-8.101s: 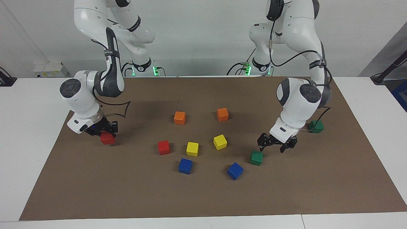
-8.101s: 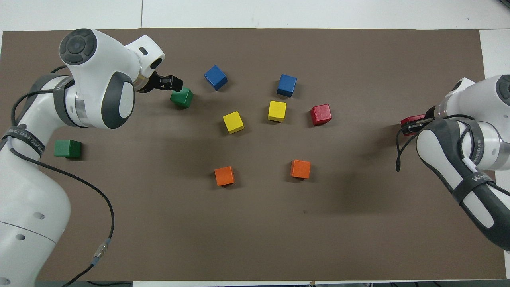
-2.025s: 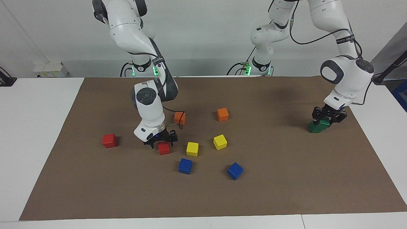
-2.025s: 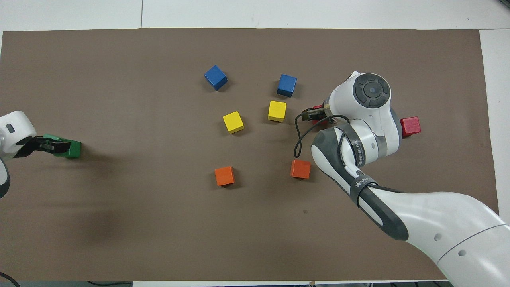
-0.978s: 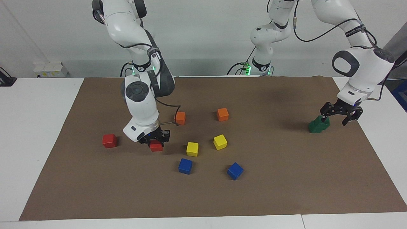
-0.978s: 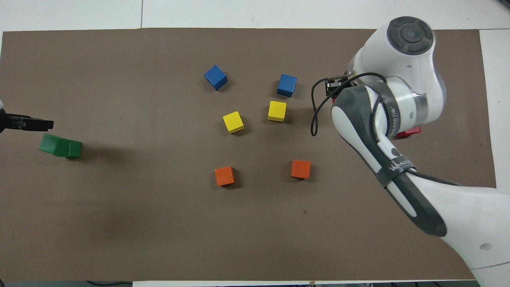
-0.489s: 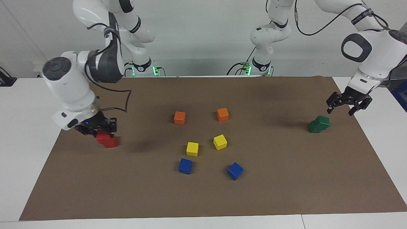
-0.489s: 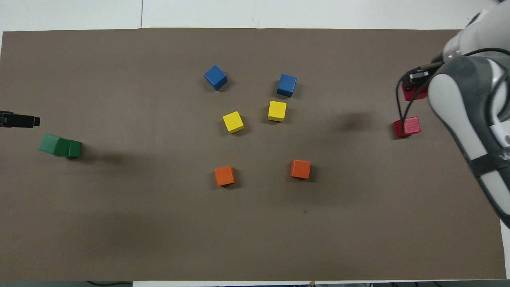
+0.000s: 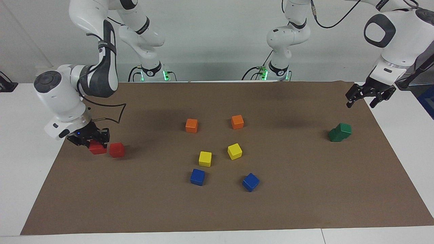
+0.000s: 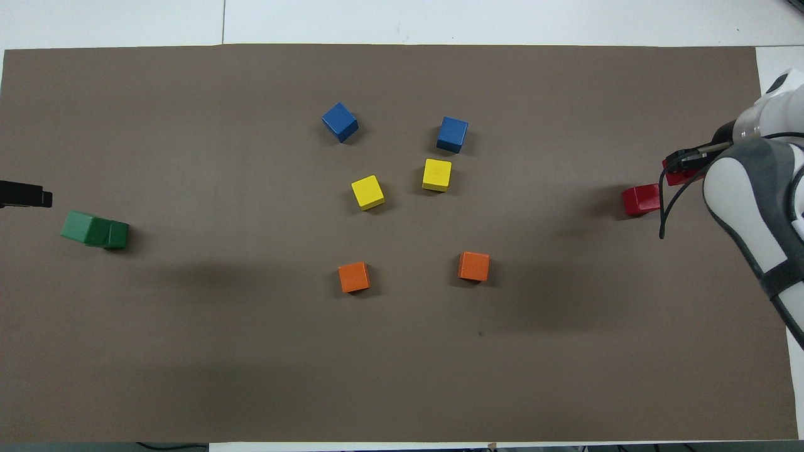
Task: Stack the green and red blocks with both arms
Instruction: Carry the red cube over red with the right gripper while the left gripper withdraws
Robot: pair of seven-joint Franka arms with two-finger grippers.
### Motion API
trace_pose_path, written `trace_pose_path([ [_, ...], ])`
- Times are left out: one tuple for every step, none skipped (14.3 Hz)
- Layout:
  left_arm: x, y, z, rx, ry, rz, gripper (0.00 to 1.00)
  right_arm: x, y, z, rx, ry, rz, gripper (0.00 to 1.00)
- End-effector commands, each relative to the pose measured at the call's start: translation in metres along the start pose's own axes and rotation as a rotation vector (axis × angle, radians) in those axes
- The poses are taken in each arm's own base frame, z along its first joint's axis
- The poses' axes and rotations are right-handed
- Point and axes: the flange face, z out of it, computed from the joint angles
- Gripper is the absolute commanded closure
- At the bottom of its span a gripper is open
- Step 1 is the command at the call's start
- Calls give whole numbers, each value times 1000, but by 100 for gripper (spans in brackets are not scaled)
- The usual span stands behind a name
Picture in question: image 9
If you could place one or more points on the brown table mat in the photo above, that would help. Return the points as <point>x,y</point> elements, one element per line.
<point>101,196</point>

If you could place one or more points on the yellow wooden cube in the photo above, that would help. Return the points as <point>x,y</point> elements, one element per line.
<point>234,151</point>
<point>205,159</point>

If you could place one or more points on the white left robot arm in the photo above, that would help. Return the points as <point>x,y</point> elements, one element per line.
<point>403,40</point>

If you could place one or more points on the green lit base connector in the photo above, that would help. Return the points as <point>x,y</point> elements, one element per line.
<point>263,73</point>
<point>166,75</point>

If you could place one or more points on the green wooden cube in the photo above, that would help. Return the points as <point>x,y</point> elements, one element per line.
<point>345,129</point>
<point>334,136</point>

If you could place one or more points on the red wooden cube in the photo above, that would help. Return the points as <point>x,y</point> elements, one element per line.
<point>117,150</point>
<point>97,149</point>

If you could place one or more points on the black clamp base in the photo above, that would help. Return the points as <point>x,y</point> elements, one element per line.
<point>6,86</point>

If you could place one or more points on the blue wooden cube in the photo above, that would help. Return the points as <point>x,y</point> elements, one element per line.
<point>197,177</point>
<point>251,182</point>

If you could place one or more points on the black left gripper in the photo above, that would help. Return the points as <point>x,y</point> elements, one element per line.
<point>376,87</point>

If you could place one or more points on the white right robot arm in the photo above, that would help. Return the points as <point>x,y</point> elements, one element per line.
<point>61,101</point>

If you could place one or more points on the orange wooden cube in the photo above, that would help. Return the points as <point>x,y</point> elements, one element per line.
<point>237,122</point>
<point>191,126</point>

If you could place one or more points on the black stand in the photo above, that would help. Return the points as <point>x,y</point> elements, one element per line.
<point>405,84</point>

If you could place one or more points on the blue crate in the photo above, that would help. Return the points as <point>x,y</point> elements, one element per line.
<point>428,101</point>

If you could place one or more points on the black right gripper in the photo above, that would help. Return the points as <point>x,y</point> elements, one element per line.
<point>86,134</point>

